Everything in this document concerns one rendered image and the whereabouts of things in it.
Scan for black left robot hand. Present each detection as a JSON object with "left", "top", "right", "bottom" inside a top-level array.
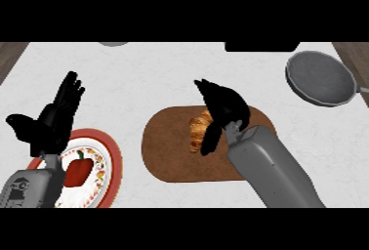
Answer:
[{"left": 5, "top": 70, "right": 87, "bottom": 158}]

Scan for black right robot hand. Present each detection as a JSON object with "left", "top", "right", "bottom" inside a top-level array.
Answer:
[{"left": 194, "top": 78, "right": 253, "bottom": 157}]

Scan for golden brown croissant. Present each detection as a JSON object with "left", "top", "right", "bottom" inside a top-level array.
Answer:
[{"left": 188, "top": 108, "right": 216, "bottom": 154}]

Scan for brown wooden cutting board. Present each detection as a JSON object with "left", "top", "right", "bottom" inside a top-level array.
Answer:
[{"left": 141, "top": 104, "right": 278, "bottom": 184}]

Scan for grey frying pan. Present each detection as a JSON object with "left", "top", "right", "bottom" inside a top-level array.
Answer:
[{"left": 284, "top": 50, "right": 369, "bottom": 107}]

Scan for red bell pepper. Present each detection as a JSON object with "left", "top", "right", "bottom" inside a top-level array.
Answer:
[{"left": 62, "top": 149, "right": 95, "bottom": 188}]

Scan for red rimmed patterned plate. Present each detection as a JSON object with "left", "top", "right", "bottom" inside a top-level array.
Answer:
[{"left": 25, "top": 127, "right": 124, "bottom": 209}]

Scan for grey round object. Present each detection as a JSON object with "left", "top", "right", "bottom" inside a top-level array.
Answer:
[{"left": 98, "top": 41, "right": 130, "bottom": 48}]

